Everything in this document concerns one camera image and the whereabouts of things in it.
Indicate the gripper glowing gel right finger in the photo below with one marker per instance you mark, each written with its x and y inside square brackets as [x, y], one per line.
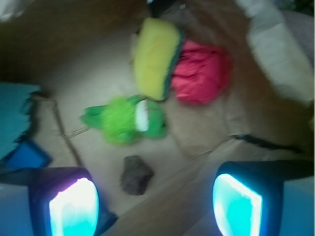
[265, 198]

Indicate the gripper glowing gel left finger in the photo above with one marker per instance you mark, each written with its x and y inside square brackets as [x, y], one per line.
[48, 202]

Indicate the yellow green sponge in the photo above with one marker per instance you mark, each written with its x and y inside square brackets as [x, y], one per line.
[156, 55]

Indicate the blue block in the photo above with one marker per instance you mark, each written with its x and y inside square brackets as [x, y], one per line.
[27, 155]

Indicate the dark brown rock lump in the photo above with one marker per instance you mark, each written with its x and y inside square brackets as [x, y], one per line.
[136, 175]

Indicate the green plush frog toy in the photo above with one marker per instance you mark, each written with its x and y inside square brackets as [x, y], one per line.
[123, 120]

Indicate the teal fabric cloth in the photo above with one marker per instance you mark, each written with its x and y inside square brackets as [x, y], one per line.
[15, 105]

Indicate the red crumpled paper ball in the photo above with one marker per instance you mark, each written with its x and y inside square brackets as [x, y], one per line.
[201, 74]

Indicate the brown paper bag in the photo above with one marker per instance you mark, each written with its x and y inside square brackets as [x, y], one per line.
[80, 52]

